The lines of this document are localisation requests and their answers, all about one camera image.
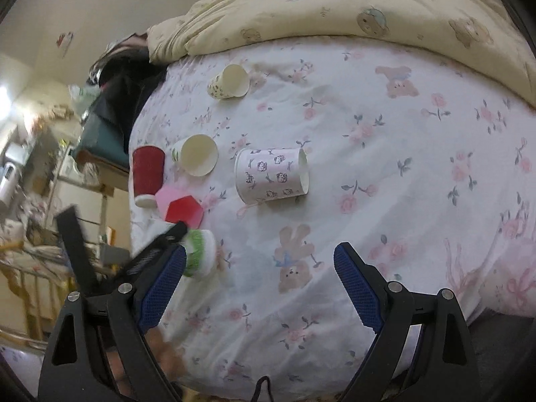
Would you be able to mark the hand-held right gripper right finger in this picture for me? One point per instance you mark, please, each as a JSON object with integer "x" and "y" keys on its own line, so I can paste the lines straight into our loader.
{"x": 356, "y": 284}

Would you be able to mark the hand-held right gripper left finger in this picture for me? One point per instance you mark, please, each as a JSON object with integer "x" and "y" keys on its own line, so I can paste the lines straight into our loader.
{"x": 164, "y": 284}

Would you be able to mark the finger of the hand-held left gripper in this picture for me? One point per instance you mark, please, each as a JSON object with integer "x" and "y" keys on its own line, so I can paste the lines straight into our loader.
{"x": 77, "y": 247}
{"x": 157, "y": 245}

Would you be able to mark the green and white paper cup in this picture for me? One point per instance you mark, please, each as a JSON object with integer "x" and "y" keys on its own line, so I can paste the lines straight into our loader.
{"x": 204, "y": 255}

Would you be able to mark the pink and red hexagonal cup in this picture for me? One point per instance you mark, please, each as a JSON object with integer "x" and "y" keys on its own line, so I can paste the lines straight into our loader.
{"x": 184, "y": 213}

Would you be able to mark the red paper cup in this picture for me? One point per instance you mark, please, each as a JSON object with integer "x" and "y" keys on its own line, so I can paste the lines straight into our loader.
{"x": 147, "y": 171}

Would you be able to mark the white cup with green print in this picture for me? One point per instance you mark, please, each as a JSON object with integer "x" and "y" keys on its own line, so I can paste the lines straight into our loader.
{"x": 197, "y": 155}

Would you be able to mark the large white cat print cup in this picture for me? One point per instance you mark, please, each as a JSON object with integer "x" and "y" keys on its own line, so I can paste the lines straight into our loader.
{"x": 268, "y": 176}

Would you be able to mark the white cup with flower print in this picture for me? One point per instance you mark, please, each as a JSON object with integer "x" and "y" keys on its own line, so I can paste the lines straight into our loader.
{"x": 228, "y": 81}

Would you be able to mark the white cabinet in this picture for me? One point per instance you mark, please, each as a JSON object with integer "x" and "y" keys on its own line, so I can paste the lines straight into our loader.
{"x": 77, "y": 201}

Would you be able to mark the floral white bed sheet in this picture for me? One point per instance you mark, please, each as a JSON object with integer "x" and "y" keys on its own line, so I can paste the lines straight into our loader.
{"x": 377, "y": 217}

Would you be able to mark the white appliance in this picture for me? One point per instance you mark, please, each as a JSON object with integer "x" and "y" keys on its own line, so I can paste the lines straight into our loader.
{"x": 7, "y": 184}

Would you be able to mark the dark green box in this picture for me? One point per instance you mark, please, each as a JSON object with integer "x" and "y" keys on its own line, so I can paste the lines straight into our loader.
{"x": 100, "y": 140}

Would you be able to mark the dark clothing pile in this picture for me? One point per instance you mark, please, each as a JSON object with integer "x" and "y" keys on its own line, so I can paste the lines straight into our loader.
{"x": 121, "y": 79}

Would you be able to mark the cream bear print quilt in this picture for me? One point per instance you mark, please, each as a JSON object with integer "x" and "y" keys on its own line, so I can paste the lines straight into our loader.
{"x": 335, "y": 4}

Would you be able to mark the wall sticker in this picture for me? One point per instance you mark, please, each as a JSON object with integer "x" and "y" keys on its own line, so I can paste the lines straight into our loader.
{"x": 65, "y": 44}

